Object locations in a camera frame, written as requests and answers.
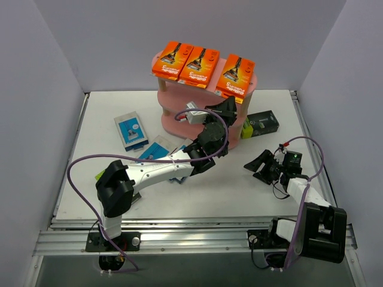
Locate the black green razor box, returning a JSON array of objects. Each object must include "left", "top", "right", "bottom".
[
  {"left": 241, "top": 110, "right": 279, "bottom": 139},
  {"left": 95, "top": 170, "right": 142, "bottom": 204}
]

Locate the blue razor box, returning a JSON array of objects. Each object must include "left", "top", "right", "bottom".
[
  {"left": 114, "top": 112, "right": 149, "bottom": 151},
  {"left": 138, "top": 135, "right": 176, "bottom": 160},
  {"left": 169, "top": 139, "right": 193, "bottom": 184}
]

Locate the small orange razor box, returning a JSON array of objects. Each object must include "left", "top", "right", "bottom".
[{"left": 215, "top": 54, "right": 256, "bottom": 104}]

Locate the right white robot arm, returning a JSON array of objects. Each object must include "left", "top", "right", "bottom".
[{"left": 244, "top": 149, "right": 347, "bottom": 268}]

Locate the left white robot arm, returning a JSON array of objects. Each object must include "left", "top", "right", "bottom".
[{"left": 96, "top": 96, "right": 237, "bottom": 251}]

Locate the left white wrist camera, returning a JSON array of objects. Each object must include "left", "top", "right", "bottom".
[{"left": 177, "top": 111, "right": 208, "bottom": 124}]

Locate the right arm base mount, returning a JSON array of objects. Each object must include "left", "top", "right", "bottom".
[{"left": 247, "top": 229, "right": 290, "bottom": 272}]

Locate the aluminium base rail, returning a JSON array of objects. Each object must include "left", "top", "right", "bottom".
[{"left": 32, "top": 219, "right": 358, "bottom": 257}]

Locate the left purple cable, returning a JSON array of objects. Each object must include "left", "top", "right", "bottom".
[{"left": 66, "top": 108, "right": 230, "bottom": 273}]

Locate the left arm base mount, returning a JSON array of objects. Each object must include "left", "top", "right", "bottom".
[{"left": 85, "top": 231, "right": 141, "bottom": 271}]

